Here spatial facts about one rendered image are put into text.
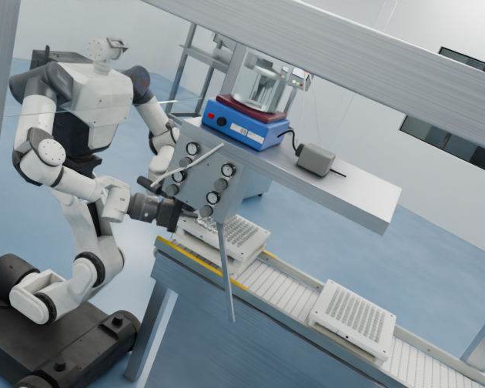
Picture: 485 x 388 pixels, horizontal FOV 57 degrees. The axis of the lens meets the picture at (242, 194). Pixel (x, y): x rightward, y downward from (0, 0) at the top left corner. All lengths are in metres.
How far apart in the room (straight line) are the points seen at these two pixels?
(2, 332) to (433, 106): 1.94
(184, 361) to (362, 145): 5.11
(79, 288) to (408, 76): 1.56
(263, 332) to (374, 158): 5.13
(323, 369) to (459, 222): 5.01
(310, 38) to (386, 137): 5.87
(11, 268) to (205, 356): 0.98
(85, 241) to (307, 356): 0.91
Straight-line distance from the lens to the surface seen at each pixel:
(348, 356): 1.38
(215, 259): 1.41
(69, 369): 1.98
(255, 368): 1.57
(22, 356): 2.07
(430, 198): 6.29
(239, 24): 0.50
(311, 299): 1.56
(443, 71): 0.46
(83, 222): 1.76
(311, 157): 1.25
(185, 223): 1.43
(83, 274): 1.80
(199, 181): 1.30
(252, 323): 1.43
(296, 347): 1.41
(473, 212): 6.25
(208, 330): 1.57
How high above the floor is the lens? 1.68
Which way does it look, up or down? 22 degrees down
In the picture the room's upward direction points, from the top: 22 degrees clockwise
